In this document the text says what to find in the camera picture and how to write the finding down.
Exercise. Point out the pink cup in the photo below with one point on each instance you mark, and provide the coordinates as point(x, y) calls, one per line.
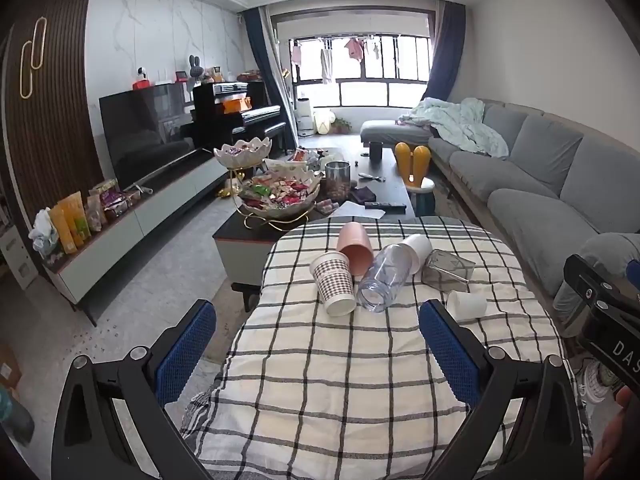
point(357, 255)

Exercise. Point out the cardboard box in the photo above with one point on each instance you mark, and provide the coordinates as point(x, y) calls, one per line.
point(9, 367)

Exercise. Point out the glass jar of nuts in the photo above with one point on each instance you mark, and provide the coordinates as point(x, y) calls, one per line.
point(338, 180)

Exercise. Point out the pink hanging garment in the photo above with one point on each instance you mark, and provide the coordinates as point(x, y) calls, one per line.
point(355, 49)

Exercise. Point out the black mug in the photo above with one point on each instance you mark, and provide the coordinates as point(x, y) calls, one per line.
point(376, 152)

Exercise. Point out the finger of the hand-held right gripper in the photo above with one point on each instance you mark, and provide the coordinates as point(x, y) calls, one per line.
point(585, 275)

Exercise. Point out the white television cabinet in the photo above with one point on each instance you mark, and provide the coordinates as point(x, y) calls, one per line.
point(125, 230)

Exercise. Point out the grey square glass cup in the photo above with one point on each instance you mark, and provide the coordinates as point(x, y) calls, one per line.
point(445, 270)

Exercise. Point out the yellow rabbit ear stool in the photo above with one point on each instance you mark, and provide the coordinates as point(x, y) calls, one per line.
point(417, 170)

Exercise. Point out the orange box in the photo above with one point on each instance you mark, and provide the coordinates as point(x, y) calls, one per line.
point(236, 105)

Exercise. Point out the blue curtain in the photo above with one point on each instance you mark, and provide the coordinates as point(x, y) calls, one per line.
point(260, 60)
point(445, 60)

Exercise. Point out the white hanging garment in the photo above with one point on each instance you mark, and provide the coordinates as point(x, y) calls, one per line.
point(326, 65)

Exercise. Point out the potted plant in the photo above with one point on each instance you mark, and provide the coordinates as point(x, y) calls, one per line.
point(342, 126)

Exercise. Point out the grey rabbit toy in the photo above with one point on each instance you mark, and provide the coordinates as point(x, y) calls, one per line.
point(195, 75)

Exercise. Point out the black flat television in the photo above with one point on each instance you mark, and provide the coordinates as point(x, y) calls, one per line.
point(145, 130)

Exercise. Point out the light green blanket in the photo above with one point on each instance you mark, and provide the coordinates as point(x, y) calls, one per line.
point(465, 125)

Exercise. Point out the dark coffee table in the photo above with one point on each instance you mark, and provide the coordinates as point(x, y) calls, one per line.
point(390, 190)

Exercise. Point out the black upright piano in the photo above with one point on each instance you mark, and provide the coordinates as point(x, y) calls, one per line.
point(250, 120)

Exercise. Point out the crumpled white cloth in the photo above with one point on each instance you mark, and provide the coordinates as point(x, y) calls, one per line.
point(42, 230)

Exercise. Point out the person's right hand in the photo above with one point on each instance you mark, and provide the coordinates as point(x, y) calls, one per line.
point(620, 445)

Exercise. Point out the clear plastic bottle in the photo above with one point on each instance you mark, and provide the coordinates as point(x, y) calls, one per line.
point(380, 280)

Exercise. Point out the purple snack bag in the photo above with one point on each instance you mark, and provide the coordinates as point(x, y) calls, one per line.
point(117, 200)

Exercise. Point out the white air purifier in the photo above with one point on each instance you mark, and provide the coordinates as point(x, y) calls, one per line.
point(305, 117)

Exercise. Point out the white sneaker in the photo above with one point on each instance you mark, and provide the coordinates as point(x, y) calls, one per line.
point(597, 382)

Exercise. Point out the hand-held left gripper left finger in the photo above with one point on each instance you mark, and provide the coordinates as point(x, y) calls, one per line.
point(185, 350)

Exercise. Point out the black white checked tablecloth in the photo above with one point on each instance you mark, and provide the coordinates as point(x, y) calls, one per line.
point(340, 385)

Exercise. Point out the white paper sheet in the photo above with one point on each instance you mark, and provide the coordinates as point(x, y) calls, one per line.
point(357, 210)

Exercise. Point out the small white cup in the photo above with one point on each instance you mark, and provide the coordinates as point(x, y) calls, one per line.
point(467, 305)

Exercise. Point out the white security camera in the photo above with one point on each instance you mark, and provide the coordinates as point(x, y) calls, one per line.
point(143, 74)

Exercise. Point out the gold paperclip wall decoration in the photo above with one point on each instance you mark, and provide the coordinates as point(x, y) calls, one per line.
point(32, 55)

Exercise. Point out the grey sofa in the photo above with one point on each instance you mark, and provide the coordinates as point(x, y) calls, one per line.
point(525, 175)

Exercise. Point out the gold tiered snack bowl stand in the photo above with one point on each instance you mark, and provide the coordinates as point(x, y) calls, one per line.
point(280, 192)

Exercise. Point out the row of snack packets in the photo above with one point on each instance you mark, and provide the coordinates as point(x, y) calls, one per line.
point(72, 222)

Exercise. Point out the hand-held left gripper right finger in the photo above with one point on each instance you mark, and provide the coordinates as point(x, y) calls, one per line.
point(450, 350)

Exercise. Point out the black remote control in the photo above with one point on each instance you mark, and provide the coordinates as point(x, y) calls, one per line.
point(385, 205)

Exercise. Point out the houndstooth patterned paper cup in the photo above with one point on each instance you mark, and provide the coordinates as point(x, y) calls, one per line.
point(332, 280)

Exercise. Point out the black framed window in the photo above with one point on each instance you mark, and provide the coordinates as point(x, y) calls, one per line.
point(380, 92)

